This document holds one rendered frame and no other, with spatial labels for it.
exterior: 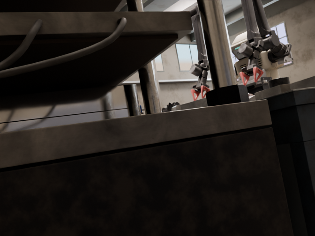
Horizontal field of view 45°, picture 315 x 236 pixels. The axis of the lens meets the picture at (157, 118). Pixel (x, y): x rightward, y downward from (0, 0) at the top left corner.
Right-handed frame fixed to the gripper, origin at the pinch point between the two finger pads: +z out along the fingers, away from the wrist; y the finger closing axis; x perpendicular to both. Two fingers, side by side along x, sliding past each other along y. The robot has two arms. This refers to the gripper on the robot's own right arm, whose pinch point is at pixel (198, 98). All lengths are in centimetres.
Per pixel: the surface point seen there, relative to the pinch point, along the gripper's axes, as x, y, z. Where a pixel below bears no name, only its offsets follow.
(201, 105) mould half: -38, 52, 32
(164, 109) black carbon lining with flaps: -26.7, 5.0, 20.2
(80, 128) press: -114, 115, 83
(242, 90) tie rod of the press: -81, 121, 61
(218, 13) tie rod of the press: -91, 119, 45
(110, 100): -88, 65, 55
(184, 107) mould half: -39, 41, 32
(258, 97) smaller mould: -36, 85, 35
